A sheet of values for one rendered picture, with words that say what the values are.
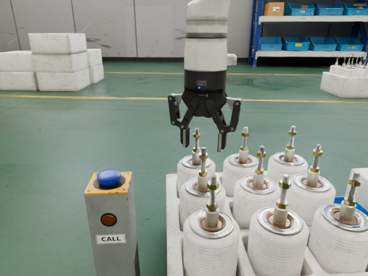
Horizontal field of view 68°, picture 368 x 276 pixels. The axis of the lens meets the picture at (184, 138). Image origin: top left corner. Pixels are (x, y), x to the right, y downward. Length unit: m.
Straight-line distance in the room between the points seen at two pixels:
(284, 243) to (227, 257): 0.09
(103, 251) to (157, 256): 0.28
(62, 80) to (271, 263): 2.74
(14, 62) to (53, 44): 0.48
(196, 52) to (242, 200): 0.31
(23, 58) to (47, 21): 3.24
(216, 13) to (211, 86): 0.11
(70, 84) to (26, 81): 0.45
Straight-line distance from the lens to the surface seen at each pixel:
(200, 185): 0.57
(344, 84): 2.84
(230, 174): 0.68
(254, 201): 0.58
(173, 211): 0.64
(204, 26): 0.46
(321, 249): 0.57
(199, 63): 0.47
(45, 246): 0.90
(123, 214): 0.48
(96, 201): 0.48
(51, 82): 3.07
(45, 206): 1.07
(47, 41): 3.02
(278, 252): 0.50
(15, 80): 3.27
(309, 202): 0.63
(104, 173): 0.49
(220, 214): 0.51
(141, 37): 5.73
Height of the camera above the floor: 0.55
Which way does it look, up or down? 21 degrees down
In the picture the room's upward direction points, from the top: straight up
